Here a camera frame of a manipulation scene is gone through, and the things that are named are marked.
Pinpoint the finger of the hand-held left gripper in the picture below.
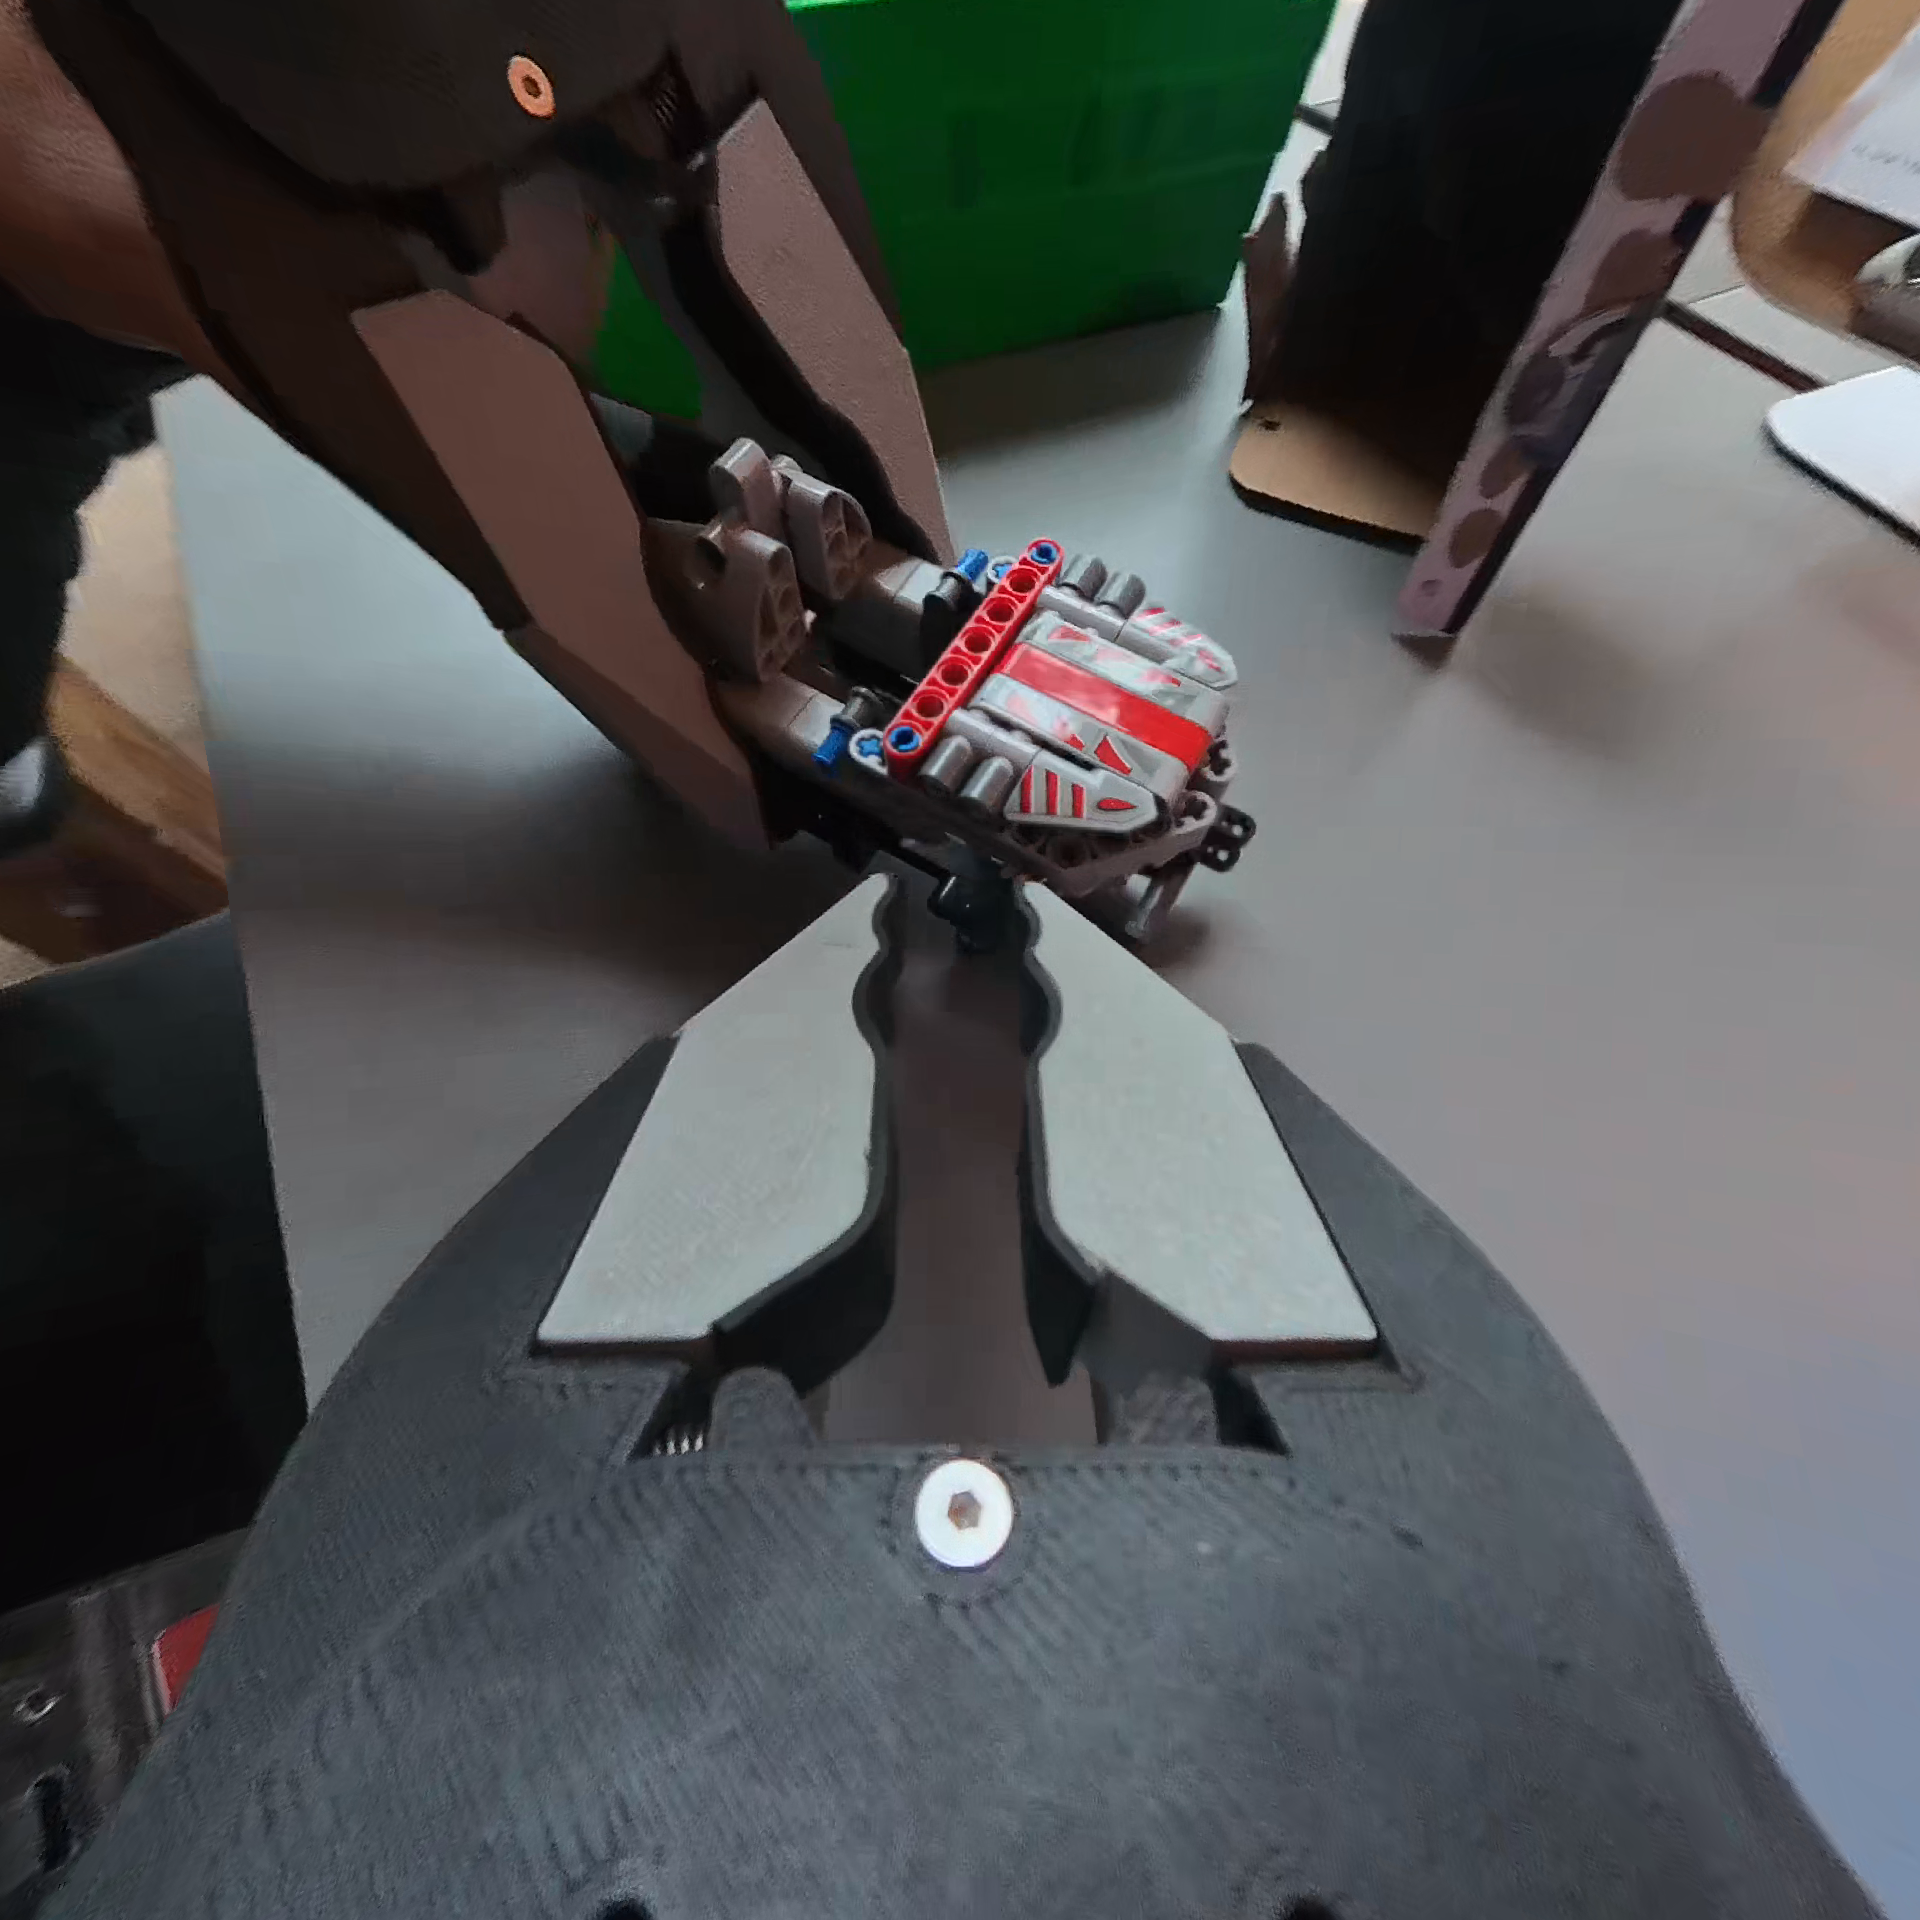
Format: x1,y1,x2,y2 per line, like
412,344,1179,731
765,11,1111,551
695,93,960,566
351,287,774,855

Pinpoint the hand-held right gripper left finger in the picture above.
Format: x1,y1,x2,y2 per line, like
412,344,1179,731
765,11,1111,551
537,877,904,1396

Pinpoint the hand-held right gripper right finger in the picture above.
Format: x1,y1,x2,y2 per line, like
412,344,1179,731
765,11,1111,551
1015,896,1382,1447

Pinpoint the grey red lego vehicle model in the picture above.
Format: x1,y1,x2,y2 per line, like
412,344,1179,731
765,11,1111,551
646,435,1262,965

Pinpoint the person's left forearm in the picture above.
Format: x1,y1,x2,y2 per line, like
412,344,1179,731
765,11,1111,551
0,286,159,767

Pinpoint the black lego set box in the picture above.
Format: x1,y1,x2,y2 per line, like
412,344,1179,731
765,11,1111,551
1233,0,1848,648

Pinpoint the person's left hand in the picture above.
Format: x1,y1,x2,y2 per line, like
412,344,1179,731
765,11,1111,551
0,0,229,367

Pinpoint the green plastic bin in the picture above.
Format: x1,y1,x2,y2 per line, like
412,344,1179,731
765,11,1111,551
593,0,1336,421

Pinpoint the person's black jacket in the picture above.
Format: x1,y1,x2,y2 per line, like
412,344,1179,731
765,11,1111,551
0,914,312,1624

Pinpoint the printed instruction sheet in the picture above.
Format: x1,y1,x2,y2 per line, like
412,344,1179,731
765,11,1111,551
1793,31,1920,229

